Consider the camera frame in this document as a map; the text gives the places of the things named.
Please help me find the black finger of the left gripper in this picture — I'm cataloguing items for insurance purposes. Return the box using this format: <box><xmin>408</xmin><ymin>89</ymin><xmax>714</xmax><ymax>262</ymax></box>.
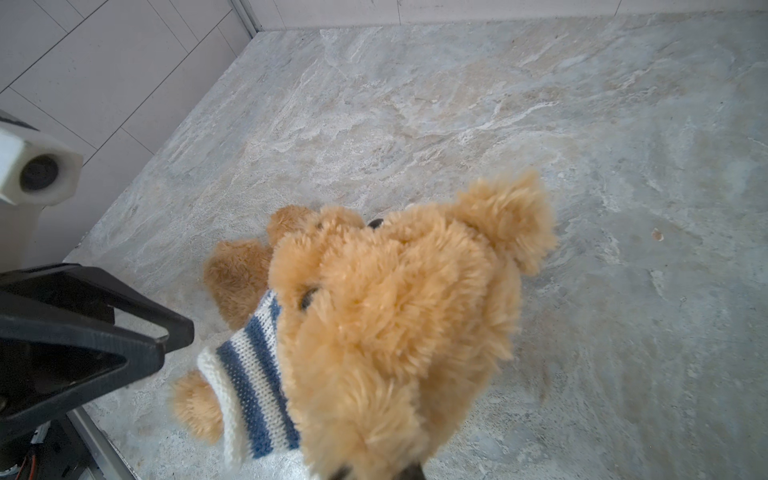
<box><xmin>1</xmin><ymin>263</ymin><xmax>195</xmax><ymax>443</ymax></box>

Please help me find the blue white striped knit sweater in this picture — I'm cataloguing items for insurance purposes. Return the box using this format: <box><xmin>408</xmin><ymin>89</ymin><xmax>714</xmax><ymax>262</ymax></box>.
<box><xmin>197</xmin><ymin>290</ymin><xmax>300</xmax><ymax>470</ymax></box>

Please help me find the brown teddy bear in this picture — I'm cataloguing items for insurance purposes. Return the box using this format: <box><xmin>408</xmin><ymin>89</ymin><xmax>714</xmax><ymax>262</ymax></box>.
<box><xmin>172</xmin><ymin>171</ymin><xmax>557</xmax><ymax>479</ymax></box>

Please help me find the aluminium mounting rail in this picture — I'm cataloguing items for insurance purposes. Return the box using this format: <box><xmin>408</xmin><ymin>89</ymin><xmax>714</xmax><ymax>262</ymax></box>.
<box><xmin>67</xmin><ymin>407</ymin><xmax>139</xmax><ymax>480</ymax></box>

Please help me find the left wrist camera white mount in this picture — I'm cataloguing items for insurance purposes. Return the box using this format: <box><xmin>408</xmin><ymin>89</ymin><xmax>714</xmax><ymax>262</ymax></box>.
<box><xmin>1</xmin><ymin>111</ymin><xmax>83</xmax><ymax>272</ymax></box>

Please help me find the left aluminium corner post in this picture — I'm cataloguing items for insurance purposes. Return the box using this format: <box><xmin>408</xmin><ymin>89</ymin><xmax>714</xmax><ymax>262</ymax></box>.
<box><xmin>230</xmin><ymin>0</ymin><xmax>261</xmax><ymax>38</ymax></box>

